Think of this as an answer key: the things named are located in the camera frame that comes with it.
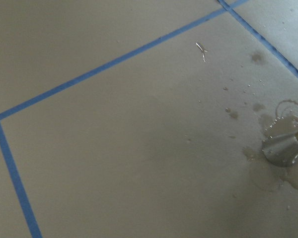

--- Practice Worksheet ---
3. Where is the steel double jigger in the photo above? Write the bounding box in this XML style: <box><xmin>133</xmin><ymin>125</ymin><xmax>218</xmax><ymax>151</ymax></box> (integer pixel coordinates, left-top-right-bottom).
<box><xmin>262</xmin><ymin>131</ymin><xmax>298</xmax><ymax>167</ymax></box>

